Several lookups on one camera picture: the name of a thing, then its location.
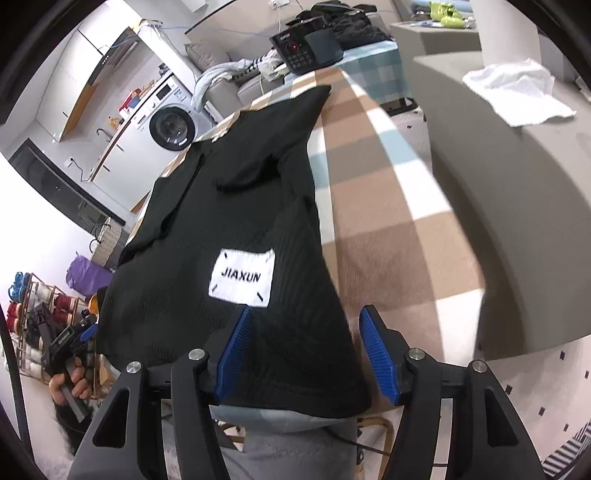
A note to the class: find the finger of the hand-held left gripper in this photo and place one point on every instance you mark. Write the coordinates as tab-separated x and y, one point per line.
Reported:
88	332

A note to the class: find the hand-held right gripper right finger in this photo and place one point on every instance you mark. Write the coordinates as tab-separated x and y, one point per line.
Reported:
381	355

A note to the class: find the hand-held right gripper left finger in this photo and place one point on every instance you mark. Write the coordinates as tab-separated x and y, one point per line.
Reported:
233	355

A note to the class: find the black knit sweater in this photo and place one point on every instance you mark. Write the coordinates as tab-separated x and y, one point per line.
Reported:
258	194

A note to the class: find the person's left forearm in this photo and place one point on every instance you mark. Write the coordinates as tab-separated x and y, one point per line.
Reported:
74	429

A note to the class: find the person's left hand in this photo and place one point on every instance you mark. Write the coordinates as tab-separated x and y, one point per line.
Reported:
83	385

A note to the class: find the orange bowl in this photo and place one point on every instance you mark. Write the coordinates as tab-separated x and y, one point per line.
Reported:
93	305

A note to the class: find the purple bag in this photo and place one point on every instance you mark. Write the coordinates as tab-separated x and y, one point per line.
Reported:
85	277

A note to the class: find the woven laundry basket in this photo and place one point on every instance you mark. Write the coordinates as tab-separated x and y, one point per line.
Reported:
108	244

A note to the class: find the person's grey pants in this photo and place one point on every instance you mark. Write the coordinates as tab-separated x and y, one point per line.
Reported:
295	452

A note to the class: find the brown blue checkered tablecloth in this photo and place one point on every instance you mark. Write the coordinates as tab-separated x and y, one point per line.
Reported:
378	221

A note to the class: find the black door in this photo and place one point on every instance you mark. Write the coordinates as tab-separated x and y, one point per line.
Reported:
51	184

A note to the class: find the white kitchen counter cabinet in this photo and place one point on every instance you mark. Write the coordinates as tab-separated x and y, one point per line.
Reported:
124	175

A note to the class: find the kitchen faucet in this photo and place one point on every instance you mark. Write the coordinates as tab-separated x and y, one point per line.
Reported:
101	133

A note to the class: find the black white striped rug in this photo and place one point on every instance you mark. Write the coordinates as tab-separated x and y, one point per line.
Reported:
568	454

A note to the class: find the grey ottoman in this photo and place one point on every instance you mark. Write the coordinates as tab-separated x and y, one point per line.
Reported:
508	184

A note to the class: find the white washing machine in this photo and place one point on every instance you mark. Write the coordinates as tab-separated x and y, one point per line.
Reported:
173	127

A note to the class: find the red box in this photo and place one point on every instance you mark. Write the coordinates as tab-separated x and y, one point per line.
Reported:
129	102

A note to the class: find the white upper kitchen cabinets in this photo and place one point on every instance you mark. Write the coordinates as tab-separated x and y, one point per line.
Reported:
64	92

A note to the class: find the grey sofa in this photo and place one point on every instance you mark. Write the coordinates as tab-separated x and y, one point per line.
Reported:
219	106

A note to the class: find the light grey blanket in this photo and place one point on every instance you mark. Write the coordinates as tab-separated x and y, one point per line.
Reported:
212	76

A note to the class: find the range hood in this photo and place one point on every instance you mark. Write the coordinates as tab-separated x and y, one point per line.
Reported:
117	53

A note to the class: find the white crumpled garment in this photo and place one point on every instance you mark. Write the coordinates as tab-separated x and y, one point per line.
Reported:
272	69

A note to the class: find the black white patterned cloth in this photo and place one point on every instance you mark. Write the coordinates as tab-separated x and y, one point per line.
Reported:
249	67

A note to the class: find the teal checkered tablecloth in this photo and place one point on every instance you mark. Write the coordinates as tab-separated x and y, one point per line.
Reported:
374	64

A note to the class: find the grey sofa cushion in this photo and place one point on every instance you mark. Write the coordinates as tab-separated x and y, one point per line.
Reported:
201	55

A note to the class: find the black electric pressure cooker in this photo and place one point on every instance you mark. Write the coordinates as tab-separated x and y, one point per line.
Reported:
318	46

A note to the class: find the grey side cabinet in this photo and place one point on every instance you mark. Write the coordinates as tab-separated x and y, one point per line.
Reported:
429	41

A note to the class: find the black jacket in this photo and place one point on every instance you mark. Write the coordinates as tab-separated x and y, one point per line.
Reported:
355	27

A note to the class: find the green plush monster toy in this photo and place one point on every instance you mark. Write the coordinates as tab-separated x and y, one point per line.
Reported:
452	21
441	9

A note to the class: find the white cylinder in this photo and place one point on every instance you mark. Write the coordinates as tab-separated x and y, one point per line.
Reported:
501	32

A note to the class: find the wooden chair frame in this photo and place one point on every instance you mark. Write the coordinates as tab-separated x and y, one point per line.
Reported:
385	427

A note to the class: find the white wall socket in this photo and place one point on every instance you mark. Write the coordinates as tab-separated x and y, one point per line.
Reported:
280	3

